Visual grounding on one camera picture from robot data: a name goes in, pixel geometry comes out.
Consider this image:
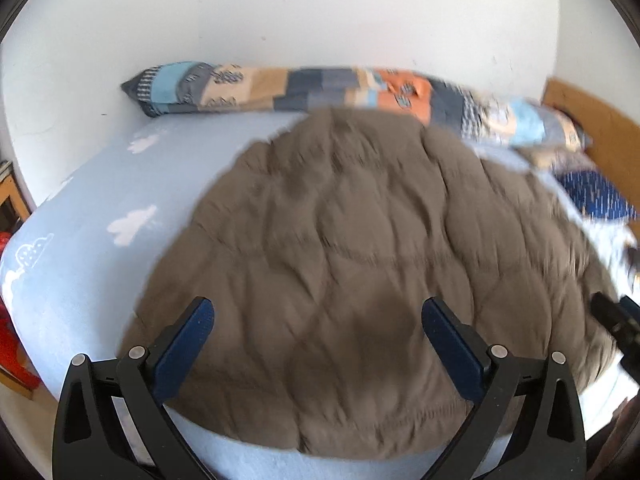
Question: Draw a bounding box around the olive quilted hooded coat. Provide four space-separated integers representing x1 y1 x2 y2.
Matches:
124 110 615 460

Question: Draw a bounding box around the light blue cloud bedsheet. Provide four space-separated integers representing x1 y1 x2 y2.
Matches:
1 113 639 479

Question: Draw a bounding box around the navy star pattern pillow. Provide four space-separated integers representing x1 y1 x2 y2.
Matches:
556 170 639 222

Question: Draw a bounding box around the red plastic stool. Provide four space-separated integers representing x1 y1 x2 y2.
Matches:
0 231 44 401

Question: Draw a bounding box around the wooden headboard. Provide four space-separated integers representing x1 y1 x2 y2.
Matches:
542 78 640 235

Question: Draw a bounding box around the beige pillow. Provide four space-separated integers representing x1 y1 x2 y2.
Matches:
518 146 596 174

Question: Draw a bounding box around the wooden shelf with clutter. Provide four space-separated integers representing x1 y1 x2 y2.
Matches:
0 160 32 235

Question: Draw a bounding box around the patchwork cartoon rolled quilt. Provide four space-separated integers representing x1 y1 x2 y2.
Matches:
120 62 590 151

